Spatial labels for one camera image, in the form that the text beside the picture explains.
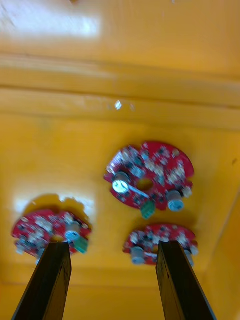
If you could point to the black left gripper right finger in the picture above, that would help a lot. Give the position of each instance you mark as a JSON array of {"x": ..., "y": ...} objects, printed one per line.
[{"x": 180, "y": 287}]

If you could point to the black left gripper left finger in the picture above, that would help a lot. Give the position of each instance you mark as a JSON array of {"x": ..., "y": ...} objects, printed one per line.
[{"x": 50, "y": 287}]

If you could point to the round red circuit board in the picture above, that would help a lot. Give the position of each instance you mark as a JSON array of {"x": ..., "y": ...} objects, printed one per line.
[
  {"x": 150, "y": 237},
  {"x": 155, "y": 162},
  {"x": 37, "y": 227}
]

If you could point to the yellow-orange plastic bin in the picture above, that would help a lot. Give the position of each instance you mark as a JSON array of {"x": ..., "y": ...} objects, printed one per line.
[{"x": 150, "y": 75}]

